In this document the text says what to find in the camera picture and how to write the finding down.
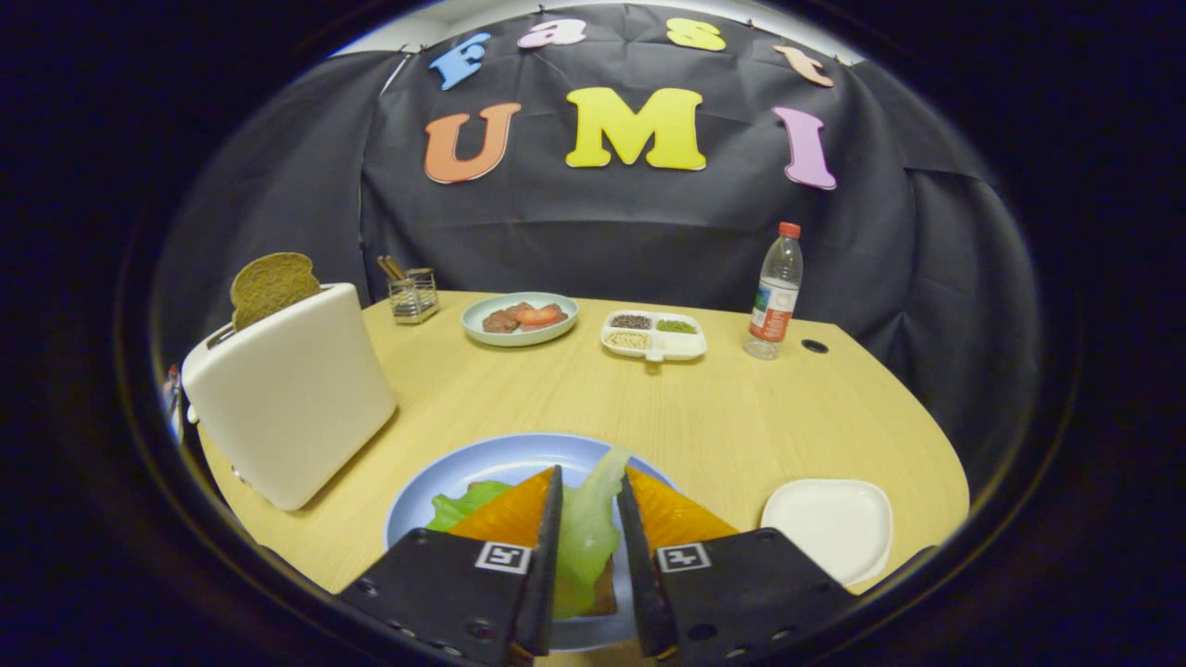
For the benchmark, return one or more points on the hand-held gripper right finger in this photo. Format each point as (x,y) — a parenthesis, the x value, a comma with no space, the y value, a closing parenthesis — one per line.
(635,574)

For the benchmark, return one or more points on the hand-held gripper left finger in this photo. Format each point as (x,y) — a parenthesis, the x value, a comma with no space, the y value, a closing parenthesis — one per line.
(547,574)

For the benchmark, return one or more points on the green lettuce leaf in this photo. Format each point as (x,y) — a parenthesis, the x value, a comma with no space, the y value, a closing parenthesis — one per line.
(588,537)

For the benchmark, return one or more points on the brown toast bread slice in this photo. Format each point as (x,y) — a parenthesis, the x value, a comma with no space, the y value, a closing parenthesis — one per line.
(273,287)

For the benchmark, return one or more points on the square brown bread slice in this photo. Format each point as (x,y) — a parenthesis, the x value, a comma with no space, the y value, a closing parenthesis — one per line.
(602,595)

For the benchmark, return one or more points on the blue round plate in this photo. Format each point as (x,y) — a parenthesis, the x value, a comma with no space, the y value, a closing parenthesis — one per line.
(500,459)

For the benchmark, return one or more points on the white square plate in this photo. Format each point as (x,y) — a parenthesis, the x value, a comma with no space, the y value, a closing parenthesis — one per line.
(829,528)

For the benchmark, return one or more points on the white divided tray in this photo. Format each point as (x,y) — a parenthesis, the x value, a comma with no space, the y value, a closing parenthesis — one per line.
(681,346)

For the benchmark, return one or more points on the pile of beige grains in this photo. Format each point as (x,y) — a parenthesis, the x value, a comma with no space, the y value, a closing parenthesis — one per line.
(627,340)

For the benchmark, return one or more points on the pale green round plate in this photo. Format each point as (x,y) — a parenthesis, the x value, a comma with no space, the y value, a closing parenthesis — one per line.
(482,338)

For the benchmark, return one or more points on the pile of green beans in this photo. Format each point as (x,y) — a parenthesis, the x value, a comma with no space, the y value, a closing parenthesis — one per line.
(676,326)

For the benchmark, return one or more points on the pile of black seeds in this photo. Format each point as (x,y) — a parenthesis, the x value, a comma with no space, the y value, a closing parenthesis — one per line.
(631,321)

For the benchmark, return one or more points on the brown meat slice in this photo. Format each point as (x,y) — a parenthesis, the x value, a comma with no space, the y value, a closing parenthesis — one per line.
(500,321)

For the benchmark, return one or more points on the red tomato slice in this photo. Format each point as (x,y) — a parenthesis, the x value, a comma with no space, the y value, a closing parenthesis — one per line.
(539,316)

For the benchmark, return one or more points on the clear plastic water bottle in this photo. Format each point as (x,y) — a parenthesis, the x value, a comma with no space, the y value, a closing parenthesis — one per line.
(774,306)

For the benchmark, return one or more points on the white toaster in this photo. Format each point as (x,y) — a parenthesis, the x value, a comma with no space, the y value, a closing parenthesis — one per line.
(296,398)

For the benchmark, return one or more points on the black backdrop cloth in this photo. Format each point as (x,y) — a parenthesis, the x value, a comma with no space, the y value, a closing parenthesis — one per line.
(602,241)

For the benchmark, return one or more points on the wooden chopstick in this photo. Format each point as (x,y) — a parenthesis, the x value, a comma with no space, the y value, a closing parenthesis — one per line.
(388,269)
(397,267)

